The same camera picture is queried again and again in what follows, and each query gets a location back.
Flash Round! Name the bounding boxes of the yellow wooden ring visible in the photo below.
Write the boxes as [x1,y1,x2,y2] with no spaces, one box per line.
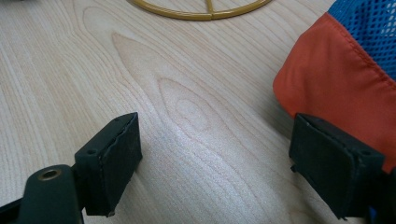
[126,0,274,22]

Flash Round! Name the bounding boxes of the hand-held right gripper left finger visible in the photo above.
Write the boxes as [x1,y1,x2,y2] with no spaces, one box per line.
[74,111,144,217]

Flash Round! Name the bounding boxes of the orange and blue mesh cap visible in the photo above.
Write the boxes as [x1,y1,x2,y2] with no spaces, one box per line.
[273,0,396,174]

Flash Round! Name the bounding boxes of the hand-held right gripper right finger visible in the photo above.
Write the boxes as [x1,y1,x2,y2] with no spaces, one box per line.
[288,112,387,220]

